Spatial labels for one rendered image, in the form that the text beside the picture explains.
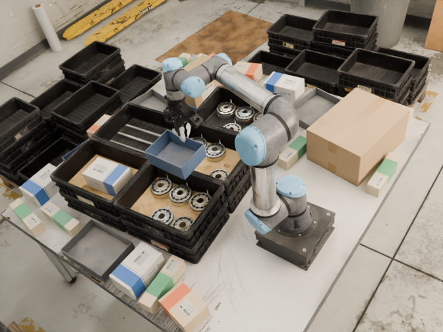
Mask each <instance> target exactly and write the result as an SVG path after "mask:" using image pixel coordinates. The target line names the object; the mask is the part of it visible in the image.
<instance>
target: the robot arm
mask: <svg viewBox="0 0 443 332"><path fill-rule="evenodd" d="M162 69H163V70H162V72H163V78H164V82H165V90H166V95H164V98H165V99H167V103H168V106H167V107H166V109H167V110H166V109H164V110H163V113H164V118H165V114H166V116H167V118H165V121H167V122H168V123H170V124H175V125H174V129H172V132H173V133H174V134H175V135H176V136H178V137H179V139H180V140H181V141H182V142H185V140H186V138H185V137H187V138H188V137H189V134H190V131H191V127H193V128H197V127H198V126H200V125H201V124H202V122H203V119H202V118H201V117H200V116H199V115H198V114H197V113H196V112H195V111H194V110H193V109H192V108H190V107H189V106H188V105H187V104H186V103H185V100H186V97H185V96H186V95H187V96H190V97H192V98H196V97H199V96H201V95H202V93H203V92H204V89H205V85H207V84H209V83H211V82H212V81H214V80H216V81H217V82H219V83H220V84H221V85H223V86H225V87H226V88H227V89H228V90H230V91H231V92H233V93H234V94H235V95H237V96H239V97H240V98H241V99H243V100H244V101H246V102H247V103H248V104H250V105H251V106H253V107H254V108H255V109H257V110H258V111H260V112H261V113H262V114H263V116H262V117H261V118H259V119H258V120H256V121H255V122H253V123H252V124H250V125H249V126H246V127H245V128H244V129H243V130H242V131H240V133H238V135H237V136H236V138H235V149H236V151H237V152H238V155H239V157H240V158H241V160H242V161H243V162H244V163H246V164H247V165H249V166H250V171H251V183H252V195H253V197H252V198H251V200H250V208H249V209H247V210H246V212H245V217H246V218H247V220H248V222H249V223H250V224H251V225H252V226H253V227H254V228H255V229H256V230H257V231H258V232H259V233H262V234H266V233H267V232H269V231H271V229H273V228H274V227H275V226H276V225H278V227H279V228H280V229H281V230H283V231H285V232H287V233H301V232H303V231H305V230H307V229H308V228H309V227H310V225H311V223H312V212H311V210H310V209H309V207H308V205H307V195H306V192H307V189H306V187H305V183H304V182H303V180H302V179H300V178H299V177H296V176H293V175H291V176H290V175H286V176H282V177H280V178H279V179H278V180H277V181H276V172H275V164H276V162H277V161H278V159H279V149H280V148H281V147H282V146H283V145H285V144H286V143H288V142H289V141H290V140H291V139H292V138H293V137H294V136H295V135H296V133H297V130H298V127H299V118H298V114H297V112H296V109H295V108H294V106H293V105H292V103H291V102H290V101H289V100H288V99H286V98H285V97H283V96H281V95H279V94H278V95H274V94H273V93H272V92H270V91H268V90H267V89H266V88H264V87H262V86H261V85H260V84H258V83H256V82H255V81H254V80H252V79H250V78H249V77H248V76H246V75H244V74H243V73H241V72H239V71H238V70H237V69H235V68H233V67H232V63H231V60H230V58H229V57H228V56H227V55H226V54H225V53H219V54H217V55H215V56H213V57H212V58H211V59H208V60H207V61H205V62H204V63H202V64H201V65H198V66H197V67H195V68H194V69H192V70H190V71H187V70H185V69H183V65H182V62H181V60H180V59H178V58H175V57H172V58H168V59H166V60H164V61H163V63H162Z"/></svg>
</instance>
